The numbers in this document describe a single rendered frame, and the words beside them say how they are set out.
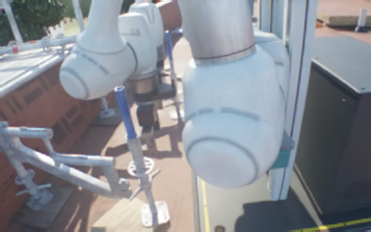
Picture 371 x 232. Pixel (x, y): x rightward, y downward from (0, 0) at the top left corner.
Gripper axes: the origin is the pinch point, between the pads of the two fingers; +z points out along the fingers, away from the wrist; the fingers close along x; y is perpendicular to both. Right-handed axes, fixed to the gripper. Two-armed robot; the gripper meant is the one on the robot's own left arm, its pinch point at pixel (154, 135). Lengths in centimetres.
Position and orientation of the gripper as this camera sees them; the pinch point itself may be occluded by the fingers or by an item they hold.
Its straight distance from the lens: 78.6
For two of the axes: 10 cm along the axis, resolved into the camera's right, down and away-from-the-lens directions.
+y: -9.9, 1.0, 0.4
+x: 0.1, 5.2, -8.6
